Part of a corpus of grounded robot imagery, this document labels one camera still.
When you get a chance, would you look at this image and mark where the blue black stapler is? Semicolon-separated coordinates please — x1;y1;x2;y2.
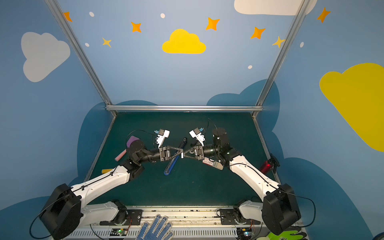
164;138;188;176

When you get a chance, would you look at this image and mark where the red white staple box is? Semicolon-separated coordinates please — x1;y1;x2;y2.
203;158;224;170

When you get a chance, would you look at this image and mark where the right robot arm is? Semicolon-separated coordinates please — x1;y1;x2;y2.
189;128;301;235

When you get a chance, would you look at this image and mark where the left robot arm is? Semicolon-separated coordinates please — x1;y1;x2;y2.
38;137;183;240

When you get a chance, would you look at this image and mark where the purple pink spatula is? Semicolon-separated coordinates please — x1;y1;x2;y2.
115;136;139;162

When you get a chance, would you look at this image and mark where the yellow spatula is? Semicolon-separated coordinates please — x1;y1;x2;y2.
102;169;114;174

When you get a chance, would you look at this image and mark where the blue dotted work glove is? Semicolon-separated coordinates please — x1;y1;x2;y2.
136;214;174;240

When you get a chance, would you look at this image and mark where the left controller board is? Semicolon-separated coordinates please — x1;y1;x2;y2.
110;229;129;237

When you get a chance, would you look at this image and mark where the controller board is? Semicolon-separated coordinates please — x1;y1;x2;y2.
110;229;129;237
237;228;253;240

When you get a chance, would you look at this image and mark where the right controller board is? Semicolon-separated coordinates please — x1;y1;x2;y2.
237;228;253;240

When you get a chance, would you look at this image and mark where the green black work glove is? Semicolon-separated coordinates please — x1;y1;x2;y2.
257;230;307;240

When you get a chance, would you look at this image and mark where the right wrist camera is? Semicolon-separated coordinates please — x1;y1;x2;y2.
189;128;206;147

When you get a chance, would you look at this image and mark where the aluminium rear frame bar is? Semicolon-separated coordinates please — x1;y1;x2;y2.
106;105;263;112

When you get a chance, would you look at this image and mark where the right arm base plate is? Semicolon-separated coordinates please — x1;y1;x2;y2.
217;209;261;225

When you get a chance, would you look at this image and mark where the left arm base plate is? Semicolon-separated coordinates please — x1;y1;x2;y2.
100;209;143;226

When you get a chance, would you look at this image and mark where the left aluminium frame post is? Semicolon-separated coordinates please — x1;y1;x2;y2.
45;0;113;106

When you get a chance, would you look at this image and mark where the aluminium frame post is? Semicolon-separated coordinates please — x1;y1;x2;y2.
256;0;312;108
45;0;113;106

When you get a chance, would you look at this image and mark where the right aluminium frame post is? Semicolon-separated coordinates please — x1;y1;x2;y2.
256;0;312;108

